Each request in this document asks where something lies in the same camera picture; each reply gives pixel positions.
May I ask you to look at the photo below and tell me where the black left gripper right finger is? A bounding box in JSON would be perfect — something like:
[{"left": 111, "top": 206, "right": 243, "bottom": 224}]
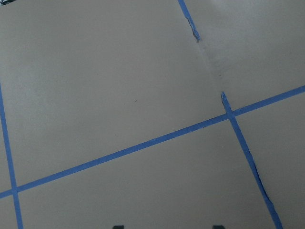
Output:
[{"left": 212, "top": 225, "right": 223, "bottom": 229}]

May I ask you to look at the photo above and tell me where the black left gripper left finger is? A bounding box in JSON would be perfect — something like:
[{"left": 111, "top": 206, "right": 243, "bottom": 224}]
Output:
[{"left": 113, "top": 225, "right": 124, "bottom": 229}]

